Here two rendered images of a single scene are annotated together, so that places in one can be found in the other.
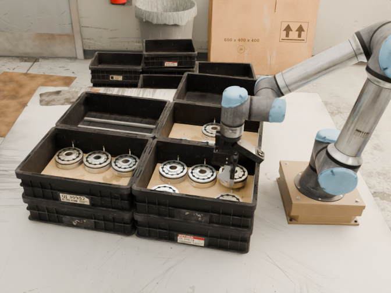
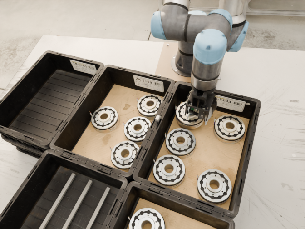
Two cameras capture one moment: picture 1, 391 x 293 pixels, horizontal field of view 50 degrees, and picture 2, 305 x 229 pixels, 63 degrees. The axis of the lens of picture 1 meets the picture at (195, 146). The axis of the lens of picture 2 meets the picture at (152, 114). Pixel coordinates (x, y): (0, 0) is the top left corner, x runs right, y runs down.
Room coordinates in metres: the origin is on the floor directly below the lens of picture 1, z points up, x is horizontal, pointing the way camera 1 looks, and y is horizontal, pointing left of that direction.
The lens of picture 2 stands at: (1.11, 0.37, 1.61)
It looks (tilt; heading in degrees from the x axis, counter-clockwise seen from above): 55 degrees down; 292
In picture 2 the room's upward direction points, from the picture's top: 10 degrees counter-clockwise
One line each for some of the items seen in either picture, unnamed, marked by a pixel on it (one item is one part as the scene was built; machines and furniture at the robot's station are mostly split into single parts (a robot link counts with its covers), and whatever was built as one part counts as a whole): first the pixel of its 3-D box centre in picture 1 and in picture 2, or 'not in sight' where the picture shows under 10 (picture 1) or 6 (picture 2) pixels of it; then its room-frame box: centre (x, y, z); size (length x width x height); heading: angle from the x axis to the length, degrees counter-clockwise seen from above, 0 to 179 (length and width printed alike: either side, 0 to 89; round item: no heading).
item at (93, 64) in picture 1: (119, 79); not in sight; (3.03, 0.62, 0.31); 0.40 x 0.30 x 0.34; 91
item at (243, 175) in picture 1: (233, 172); (190, 112); (1.17, -0.14, 0.88); 0.10 x 0.10 x 0.01
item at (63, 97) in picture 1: (57, 96); not in sight; (1.99, 0.75, 0.71); 0.22 x 0.19 x 0.01; 91
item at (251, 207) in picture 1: (199, 171); (200, 138); (1.12, -0.02, 0.92); 0.40 x 0.30 x 0.02; 81
